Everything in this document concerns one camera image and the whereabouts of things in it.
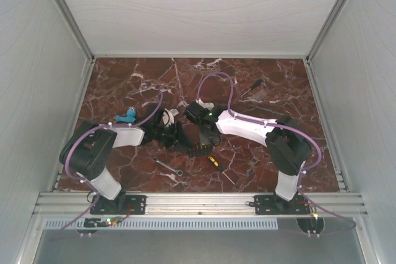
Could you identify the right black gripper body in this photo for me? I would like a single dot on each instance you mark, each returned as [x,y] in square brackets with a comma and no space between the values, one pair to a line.
[213,138]

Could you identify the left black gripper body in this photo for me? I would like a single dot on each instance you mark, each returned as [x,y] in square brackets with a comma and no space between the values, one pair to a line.
[169,135]

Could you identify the black fuse box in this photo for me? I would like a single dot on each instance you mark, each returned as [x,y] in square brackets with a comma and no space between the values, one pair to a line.
[200,150]

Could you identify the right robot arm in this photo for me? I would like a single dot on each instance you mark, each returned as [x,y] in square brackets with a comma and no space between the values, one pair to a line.
[288,149]

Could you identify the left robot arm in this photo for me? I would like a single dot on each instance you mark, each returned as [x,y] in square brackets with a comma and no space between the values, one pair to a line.
[86,153]

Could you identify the blue plastic part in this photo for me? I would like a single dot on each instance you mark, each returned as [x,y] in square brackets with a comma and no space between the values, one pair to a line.
[129,117]

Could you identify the yellow black screwdriver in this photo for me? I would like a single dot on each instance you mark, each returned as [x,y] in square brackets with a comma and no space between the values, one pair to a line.
[215,164]

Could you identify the silver combination wrench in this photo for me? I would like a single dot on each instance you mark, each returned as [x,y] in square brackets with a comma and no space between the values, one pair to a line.
[176,171]

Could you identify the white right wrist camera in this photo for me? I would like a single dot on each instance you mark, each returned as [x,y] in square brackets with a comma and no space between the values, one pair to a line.
[208,106]

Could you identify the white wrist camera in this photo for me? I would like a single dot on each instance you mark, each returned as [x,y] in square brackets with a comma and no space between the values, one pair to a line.
[208,106]
[168,116]

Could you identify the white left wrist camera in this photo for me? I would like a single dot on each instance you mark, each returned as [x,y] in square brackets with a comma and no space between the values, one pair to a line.
[168,116]

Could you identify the black handled screwdriver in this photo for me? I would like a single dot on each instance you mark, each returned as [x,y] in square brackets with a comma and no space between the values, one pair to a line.
[253,86]

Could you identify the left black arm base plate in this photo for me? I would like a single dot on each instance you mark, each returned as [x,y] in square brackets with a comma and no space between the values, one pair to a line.
[132,204]

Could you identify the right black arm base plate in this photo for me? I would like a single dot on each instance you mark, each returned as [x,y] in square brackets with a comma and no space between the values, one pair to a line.
[274,205]

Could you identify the light blue slotted cable duct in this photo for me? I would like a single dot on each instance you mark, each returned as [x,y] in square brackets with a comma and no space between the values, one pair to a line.
[176,224]

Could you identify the aluminium front rail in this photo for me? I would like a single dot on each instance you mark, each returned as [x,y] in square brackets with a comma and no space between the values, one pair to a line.
[193,205]

